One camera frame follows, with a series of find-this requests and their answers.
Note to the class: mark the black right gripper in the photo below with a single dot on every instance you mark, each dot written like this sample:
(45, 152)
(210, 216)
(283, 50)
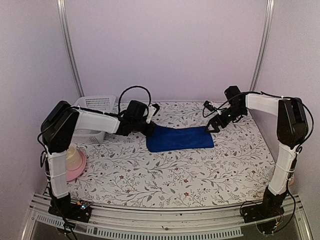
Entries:
(215, 124)

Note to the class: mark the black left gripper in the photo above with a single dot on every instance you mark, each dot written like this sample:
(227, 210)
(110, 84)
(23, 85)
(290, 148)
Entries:
(146, 133)

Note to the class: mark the white plastic basket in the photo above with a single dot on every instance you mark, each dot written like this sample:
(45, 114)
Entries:
(94, 119)

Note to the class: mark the blue towel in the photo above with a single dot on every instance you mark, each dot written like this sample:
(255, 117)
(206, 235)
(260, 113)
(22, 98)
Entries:
(164, 139)

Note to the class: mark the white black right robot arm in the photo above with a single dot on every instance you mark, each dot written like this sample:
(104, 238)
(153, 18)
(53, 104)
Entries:
(292, 130)

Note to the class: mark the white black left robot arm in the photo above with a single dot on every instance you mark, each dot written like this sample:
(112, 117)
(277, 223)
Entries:
(57, 131)

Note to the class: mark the pink cup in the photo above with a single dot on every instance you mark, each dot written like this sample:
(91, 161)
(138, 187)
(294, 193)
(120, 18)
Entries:
(72, 158)

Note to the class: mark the pink plate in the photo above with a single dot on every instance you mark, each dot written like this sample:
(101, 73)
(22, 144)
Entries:
(74, 174)

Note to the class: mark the orange patterned round object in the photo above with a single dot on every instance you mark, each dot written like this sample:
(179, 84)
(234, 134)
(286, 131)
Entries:
(291, 180)

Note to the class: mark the aluminium front rail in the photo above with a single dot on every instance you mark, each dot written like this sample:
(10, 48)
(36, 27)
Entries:
(109, 222)

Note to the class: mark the left aluminium frame post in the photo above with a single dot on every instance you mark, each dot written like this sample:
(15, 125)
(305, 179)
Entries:
(62, 13)

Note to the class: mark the aluminium frame post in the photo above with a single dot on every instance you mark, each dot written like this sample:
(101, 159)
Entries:
(267, 24)
(62, 13)

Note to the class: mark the right aluminium frame post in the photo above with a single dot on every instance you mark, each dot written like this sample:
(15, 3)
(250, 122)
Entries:
(267, 24)

